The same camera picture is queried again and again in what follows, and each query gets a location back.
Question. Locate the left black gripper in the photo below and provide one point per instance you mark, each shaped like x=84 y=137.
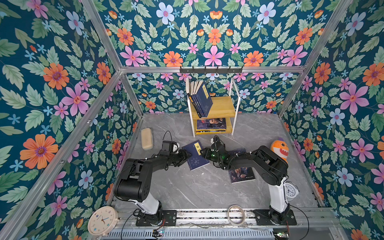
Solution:
x=183 y=157

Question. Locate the beige glasses case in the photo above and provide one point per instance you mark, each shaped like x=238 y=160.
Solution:
x=147 y=139

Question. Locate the yellow cartoon cover book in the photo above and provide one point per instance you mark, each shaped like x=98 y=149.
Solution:
x=202 y=132

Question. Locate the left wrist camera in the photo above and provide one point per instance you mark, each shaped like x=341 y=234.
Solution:
x=170 y=146

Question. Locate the black hook rail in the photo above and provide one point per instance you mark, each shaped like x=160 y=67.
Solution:
x=211 y=70

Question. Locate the beige round wall clock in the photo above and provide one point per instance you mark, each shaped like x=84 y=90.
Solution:
x=103 y=221

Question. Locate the orange shark plush toy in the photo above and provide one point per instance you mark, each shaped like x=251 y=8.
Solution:
x=280 y=148

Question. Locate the dark old man cover book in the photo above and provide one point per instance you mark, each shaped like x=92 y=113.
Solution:
x=241 y=175

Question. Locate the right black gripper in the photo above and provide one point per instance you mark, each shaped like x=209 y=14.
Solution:
x=207 y=153

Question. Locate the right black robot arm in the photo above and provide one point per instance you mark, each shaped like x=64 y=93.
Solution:
x=270 y=167

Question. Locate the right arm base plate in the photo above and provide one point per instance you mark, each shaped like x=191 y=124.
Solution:
x=272 y=217

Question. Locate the navy book yellow label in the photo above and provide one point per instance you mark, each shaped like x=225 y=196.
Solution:
x=192 y=98

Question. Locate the dark book leaning on shelf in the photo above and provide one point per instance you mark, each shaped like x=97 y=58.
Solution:
x=188 y=88

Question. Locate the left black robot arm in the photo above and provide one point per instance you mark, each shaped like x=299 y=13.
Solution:
x=133 y=183

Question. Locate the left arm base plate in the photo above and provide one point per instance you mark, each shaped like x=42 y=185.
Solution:
x=163 y=218

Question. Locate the clear tape roll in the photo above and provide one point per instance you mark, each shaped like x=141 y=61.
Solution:
x=236 y=216

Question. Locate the white alarm clock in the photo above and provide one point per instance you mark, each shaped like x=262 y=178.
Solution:
x=291 y=190

